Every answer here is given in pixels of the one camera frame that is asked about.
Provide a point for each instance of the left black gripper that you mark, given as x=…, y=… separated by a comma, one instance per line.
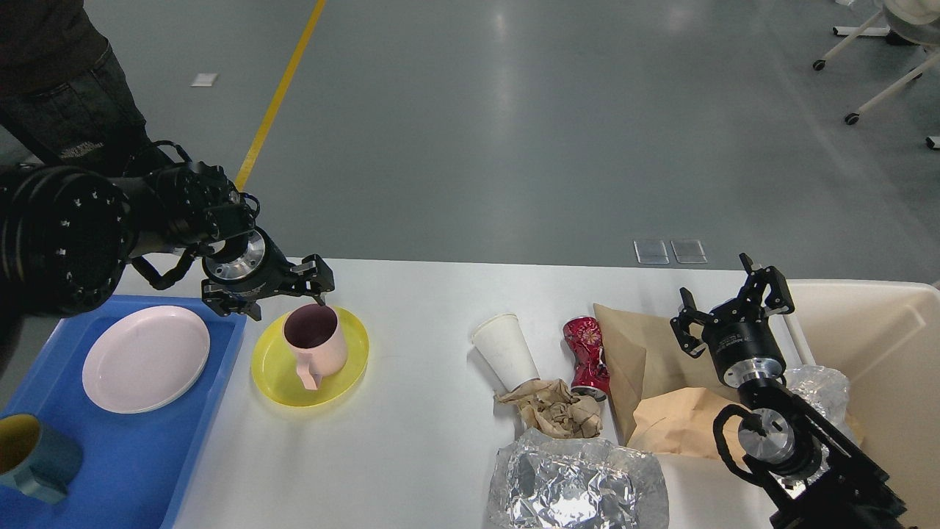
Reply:
x=251, y=267

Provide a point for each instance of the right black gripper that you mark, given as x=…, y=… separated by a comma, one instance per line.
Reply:
x=740, y=343

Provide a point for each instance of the pink ribbed mug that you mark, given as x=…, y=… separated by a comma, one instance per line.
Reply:
x=317, y=342

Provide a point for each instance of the yellow round plate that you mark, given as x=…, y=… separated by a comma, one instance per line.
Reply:
x=273, y=370

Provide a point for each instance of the dark teal mug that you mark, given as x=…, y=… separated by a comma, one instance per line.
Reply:
x=36, y=459

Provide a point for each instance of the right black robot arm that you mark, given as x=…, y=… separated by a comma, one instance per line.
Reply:
x=814, y=474

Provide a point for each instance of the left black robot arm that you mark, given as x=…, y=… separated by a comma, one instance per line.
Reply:
x=67, y=235

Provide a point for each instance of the flat brown paper bag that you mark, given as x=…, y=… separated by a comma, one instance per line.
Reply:
x=644, y=361

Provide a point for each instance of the crumpled clear plastic wrap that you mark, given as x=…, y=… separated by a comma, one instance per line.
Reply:
x=825, y=389

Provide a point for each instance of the crumpled tan paper bag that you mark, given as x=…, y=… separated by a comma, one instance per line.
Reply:
x=680, y=422

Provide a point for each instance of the pink round plate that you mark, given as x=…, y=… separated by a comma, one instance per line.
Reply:
x=146, y=360

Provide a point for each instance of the beige plastic bin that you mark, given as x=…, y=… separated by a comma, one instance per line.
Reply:
x=884, y=337

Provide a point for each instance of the crushed red can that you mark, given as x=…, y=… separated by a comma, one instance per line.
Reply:
x=584, y=339

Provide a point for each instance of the crumpled brown paper ball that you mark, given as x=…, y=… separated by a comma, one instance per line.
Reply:
x=554, y=410

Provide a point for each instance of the blue plastic tray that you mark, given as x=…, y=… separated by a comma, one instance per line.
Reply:
x=136, y=467

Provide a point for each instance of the white paper cup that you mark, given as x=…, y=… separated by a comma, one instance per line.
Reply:
x=501, y=343

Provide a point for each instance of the crumpled aluminium foil sheet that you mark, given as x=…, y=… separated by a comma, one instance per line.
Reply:
x=542, y=482

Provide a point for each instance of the white rolling stand legs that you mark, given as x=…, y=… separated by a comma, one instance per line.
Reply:
x=911, y=26

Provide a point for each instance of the person in dark clothes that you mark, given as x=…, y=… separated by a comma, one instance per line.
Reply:
x=64, y=94

